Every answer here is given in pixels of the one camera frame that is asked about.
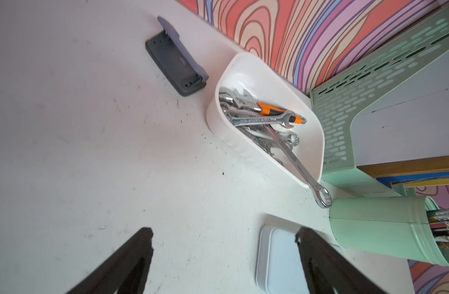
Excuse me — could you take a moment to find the green file organizer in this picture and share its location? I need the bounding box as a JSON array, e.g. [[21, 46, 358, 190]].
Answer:
[[310, 5, 449, 197]]

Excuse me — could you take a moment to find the silver end wrench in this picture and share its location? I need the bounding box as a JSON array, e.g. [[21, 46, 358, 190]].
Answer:
[[226, 111, 299, 129]]

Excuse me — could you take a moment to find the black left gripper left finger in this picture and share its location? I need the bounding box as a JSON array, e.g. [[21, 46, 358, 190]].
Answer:
[[69, 227, 154, 294]]

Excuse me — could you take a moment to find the grey hole punch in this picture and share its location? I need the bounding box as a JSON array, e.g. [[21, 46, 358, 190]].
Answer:
[[145, 16, 209, 97]]

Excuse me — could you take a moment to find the green pencil cup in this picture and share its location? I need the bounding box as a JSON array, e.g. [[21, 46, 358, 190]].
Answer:
[[329, 196, 449, 267]]

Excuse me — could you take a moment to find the white plastic storage box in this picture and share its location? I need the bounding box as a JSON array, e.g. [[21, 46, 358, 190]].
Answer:
[[206, 53, 325, 188]]

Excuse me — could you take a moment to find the white rectangular lid box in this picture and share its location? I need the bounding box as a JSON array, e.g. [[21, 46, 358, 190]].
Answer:
[[256, 225, 309, 294]]

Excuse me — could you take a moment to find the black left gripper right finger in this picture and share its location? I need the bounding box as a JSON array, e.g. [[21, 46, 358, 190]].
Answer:
[[295, 227, 384, 294]]

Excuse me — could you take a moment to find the orange handled adjustable wrench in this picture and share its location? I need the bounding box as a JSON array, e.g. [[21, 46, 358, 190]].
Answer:
[[218, 92, 307, 127]]

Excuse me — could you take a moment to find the long silver combination wrench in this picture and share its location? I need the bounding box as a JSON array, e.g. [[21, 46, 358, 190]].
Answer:
[[264, 124, 332, 208]]

